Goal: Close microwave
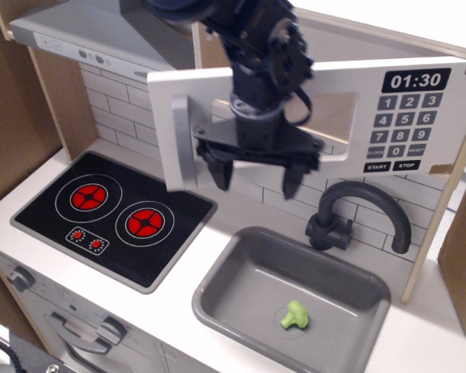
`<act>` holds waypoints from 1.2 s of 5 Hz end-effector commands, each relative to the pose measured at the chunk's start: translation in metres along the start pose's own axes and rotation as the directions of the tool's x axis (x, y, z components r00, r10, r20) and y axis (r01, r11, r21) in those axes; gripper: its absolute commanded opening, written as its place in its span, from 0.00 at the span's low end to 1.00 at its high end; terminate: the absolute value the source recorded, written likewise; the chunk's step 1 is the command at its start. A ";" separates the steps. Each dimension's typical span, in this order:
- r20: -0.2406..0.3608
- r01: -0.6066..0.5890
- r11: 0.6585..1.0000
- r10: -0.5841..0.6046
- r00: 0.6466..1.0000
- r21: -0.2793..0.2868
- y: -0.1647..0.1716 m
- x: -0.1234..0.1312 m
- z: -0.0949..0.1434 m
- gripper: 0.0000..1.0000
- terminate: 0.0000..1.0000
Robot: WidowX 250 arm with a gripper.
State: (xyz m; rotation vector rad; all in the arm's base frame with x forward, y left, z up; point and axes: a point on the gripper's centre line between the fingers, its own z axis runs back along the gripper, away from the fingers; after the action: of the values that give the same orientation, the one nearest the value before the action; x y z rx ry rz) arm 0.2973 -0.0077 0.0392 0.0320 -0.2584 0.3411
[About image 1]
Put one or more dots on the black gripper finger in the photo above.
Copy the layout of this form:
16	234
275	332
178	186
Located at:
221	171
292	178

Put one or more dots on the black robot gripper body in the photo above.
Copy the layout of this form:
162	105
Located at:
267	141

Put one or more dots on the white toy microwave door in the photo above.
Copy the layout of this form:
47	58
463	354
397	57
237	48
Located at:
375	118

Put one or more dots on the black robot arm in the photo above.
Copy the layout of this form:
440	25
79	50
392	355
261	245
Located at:
269	63

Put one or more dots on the dark grey toy faucet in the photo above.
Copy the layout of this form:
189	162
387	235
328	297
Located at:
325	230

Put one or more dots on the grey toy sink basin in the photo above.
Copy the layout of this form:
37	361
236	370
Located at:
245	295

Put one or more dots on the black toy stovetop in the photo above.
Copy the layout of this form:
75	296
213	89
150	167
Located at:
118	221

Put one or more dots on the green toy broccoli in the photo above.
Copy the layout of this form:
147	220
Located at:
297	315

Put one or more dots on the grey toy range hood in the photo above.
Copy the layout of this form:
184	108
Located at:
121	37

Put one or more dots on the grey toy oven door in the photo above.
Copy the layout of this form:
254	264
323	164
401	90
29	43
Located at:
138	352

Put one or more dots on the grey oven knob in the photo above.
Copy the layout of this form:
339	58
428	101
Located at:
21	279

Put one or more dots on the black device at bottom left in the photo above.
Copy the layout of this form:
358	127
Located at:
19	355

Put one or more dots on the grey microwave door handle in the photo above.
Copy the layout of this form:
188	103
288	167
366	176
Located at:
181	117

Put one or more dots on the grey oven door handle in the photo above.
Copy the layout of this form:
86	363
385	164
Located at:
75	333

